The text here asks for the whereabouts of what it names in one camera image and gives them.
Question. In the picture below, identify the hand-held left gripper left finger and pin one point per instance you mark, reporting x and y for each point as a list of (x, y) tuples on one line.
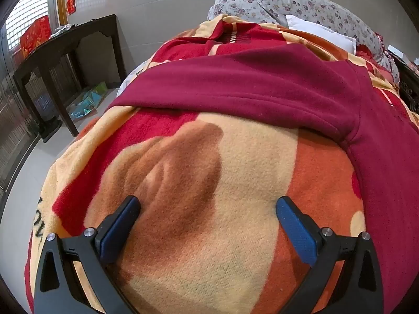
[(119, 229)]

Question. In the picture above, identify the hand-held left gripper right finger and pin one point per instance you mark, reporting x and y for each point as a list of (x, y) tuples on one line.
[(296, 229)]

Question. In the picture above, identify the maroon sweatshirt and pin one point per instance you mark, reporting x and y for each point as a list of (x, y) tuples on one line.
[(262, 81)]

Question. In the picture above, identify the red orange printed blanket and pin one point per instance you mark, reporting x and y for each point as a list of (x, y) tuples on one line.
[(229, 202)]

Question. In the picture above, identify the dark floor appliance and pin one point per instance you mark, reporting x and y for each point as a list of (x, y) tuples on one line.
[(49, 127)]

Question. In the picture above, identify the teal plastic bags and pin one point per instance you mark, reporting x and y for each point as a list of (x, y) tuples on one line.
[(88, 101)]

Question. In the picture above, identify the dark wooden headboard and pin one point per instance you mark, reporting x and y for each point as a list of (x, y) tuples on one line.
[(409, 81)]

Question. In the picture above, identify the red patterned cloth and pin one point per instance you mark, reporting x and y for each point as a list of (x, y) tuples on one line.
[(366, 54)]

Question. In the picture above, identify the dark wooden table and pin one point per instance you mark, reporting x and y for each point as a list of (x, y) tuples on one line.
[(81, 36)]

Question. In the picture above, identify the white pillow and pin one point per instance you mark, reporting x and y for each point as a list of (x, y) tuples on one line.
[(314, 29)]

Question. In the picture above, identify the clear plastic wrap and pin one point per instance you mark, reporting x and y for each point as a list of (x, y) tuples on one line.
[(62, 29)]

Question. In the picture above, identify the red gift box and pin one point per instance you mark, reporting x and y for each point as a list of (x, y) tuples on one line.
[(34, 36)]

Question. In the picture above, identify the red paper decoration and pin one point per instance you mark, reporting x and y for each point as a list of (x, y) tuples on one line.
[(71, 3)]

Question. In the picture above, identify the window with grille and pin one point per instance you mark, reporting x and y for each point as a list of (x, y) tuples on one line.
[(29, 3)]

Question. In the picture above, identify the orange wooden door frame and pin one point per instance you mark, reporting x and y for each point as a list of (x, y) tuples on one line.
[(60, 0)]

